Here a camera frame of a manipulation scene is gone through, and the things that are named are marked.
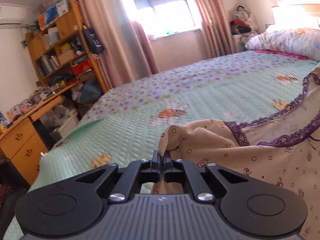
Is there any cream purple-print pajama garment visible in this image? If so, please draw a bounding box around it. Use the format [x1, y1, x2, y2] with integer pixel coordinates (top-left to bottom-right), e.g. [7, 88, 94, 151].
[158, 68, 319, 239]

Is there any green quilted bed cover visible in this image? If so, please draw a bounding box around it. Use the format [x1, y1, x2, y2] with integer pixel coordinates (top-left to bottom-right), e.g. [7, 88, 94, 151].
[2, 49, 320, 240]

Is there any pink left curtain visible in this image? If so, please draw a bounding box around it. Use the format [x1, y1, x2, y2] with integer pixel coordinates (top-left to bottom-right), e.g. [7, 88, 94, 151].
[78, 0, 160, 89]

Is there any pink curtain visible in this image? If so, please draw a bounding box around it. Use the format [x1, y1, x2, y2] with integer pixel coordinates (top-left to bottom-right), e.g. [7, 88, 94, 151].
[78, 0, 160, 89]
[194, 0, 235, 58]

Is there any red orange box on shelf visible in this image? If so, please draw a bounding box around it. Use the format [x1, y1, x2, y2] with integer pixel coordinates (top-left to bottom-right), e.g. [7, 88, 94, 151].
[71, 59, 92, 76]

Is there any wooden desk with drawers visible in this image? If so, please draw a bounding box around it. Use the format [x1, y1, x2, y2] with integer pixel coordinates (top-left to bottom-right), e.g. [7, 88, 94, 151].
[1, 81, 80, 185]

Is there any dark blue hanging bag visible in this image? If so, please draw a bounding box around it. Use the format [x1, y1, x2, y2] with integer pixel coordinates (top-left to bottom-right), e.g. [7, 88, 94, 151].
[82, 26, 105, 54]

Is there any wooden bookshelf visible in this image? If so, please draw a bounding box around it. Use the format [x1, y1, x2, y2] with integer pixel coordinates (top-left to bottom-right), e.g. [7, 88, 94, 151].
[25, 0, 108, 92]

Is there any cluttered nightstand pile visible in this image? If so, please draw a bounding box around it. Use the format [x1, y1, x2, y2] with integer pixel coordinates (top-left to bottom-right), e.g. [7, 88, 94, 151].
[230, 5, 259, 53]

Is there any window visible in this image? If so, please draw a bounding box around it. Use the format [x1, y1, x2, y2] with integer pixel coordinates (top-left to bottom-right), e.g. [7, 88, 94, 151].
[133, 0, 200, 40]

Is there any pink right curtain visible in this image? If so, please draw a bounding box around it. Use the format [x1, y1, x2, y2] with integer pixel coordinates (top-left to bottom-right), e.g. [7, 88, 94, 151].
[194, 0, 235, 58]

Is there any floral white pillow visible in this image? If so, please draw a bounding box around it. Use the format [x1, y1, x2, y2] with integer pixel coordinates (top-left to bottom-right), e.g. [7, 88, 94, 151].
[245, 28, 319, 61]

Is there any white wall air conditioner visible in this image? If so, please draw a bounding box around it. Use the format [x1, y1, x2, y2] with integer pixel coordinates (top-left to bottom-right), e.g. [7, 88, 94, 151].
[0, 4, 28, 30]

